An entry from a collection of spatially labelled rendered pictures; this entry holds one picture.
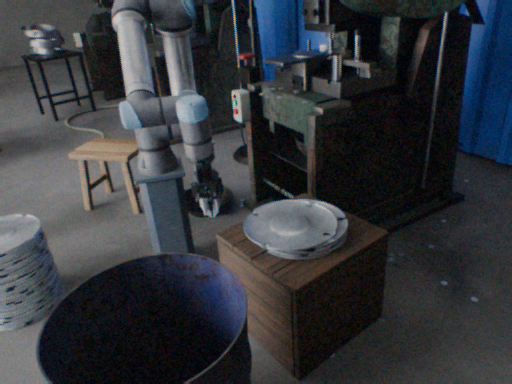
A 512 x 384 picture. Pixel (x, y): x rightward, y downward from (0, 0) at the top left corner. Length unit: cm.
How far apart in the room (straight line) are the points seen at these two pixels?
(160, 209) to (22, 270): 51
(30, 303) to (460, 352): 147
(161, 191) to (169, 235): 20
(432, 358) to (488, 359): 16
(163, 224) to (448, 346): 109
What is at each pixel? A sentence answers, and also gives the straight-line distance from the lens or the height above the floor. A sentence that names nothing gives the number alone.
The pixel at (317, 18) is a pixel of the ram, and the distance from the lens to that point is 178.
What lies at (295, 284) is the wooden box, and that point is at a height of 35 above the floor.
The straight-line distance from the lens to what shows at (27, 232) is 174.
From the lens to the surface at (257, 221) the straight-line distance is 134.
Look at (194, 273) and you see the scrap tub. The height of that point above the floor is 42.
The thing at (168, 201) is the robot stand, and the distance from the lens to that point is 166.
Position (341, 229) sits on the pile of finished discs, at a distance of 130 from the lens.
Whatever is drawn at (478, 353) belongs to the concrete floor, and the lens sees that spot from 156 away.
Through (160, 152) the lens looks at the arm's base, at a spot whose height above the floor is 53.
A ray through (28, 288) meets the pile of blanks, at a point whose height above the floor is 14.
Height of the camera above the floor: 109
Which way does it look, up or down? 28 degrees down
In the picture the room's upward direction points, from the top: 4 degrees counter-clockwise
